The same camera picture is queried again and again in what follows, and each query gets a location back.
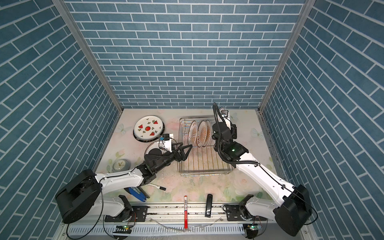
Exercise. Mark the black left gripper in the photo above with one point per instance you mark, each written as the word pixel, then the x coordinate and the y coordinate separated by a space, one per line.
pixel 181 156

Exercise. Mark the dark mosaic rim plate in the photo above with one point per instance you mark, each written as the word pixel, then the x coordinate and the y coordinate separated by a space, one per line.
pixel 147 136

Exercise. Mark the watermelon print plate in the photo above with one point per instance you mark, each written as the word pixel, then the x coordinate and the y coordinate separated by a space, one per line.
pixel 149 123

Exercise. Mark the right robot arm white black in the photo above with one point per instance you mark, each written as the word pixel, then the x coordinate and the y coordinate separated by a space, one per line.
pixel 290 205

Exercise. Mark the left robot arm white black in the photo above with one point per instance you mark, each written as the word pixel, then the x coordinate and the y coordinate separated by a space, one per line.
pixel 84 194

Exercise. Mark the sunburst red text plate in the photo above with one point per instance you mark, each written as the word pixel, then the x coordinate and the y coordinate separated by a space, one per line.
pixel 192 135

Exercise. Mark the black white marker pen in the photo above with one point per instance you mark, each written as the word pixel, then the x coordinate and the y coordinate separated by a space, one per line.
pixel 158 187

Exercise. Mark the black rectangular remote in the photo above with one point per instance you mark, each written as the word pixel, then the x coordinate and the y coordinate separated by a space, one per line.
pixel 209 203

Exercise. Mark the blue stapler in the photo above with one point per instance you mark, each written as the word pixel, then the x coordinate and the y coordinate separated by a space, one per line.
pixel 138 193

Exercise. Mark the red white pen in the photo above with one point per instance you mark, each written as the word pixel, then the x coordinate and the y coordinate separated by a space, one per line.
pixel 185 212

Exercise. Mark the small white desk clock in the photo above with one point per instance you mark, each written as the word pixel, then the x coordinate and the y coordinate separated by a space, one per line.
pixel 121 165

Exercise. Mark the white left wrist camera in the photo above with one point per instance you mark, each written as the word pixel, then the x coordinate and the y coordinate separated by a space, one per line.
pixel 165 142

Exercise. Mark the metal wire dish rack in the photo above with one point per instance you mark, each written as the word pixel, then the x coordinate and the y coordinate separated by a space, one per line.
pixel 203 160

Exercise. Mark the white cable comb strip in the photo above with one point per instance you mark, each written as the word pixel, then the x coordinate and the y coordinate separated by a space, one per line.
pixel 157 230

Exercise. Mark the aluminium corner post right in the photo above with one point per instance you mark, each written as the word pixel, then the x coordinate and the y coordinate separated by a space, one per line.
pixel 305 11

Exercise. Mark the aluminium corner post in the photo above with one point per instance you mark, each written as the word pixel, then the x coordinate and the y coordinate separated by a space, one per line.
pixel 305 11
pixel 78 36

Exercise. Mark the aluminium corner post left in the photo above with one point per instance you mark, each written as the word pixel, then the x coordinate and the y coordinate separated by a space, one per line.
pixel 78 36

